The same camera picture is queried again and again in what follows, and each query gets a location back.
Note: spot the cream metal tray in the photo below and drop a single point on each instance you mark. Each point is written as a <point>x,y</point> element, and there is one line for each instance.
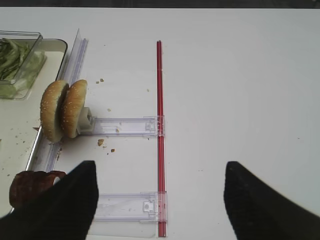
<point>20,120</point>

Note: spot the stack of meat patties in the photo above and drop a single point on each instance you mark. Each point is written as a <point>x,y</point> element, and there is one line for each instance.
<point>27,185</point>

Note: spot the clear plastic salad container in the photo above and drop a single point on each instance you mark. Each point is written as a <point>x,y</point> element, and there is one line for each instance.
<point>15,65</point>

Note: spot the right sesame bun top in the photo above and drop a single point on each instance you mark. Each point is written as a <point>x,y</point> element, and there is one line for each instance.
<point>72,106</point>

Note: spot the left sesame bun top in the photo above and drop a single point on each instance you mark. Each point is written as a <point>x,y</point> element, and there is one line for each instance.
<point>50,110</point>

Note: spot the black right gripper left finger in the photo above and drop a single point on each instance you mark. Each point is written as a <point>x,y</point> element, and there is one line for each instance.
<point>63,212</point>

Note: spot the right red strip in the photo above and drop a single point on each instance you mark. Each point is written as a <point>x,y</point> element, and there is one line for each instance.
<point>160,113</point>

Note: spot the grey bun pusher block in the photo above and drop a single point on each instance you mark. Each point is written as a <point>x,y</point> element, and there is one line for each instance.
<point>85,123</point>

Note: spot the green lettuce in container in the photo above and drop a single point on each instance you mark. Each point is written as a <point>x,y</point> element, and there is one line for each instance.
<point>12,62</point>

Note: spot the clear patty pusher rail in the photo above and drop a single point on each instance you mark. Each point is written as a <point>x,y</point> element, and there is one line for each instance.
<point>136,207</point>

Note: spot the clear right long divider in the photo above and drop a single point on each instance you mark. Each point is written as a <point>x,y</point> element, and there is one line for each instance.
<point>70,73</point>

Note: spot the sesame bun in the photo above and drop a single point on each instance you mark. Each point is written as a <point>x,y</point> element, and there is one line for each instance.
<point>50,110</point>
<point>72,106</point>

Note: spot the clear bun pusher rail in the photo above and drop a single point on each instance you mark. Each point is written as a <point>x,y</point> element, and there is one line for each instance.
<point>151,126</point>

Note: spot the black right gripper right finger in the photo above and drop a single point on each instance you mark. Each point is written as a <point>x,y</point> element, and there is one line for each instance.
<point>258,212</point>

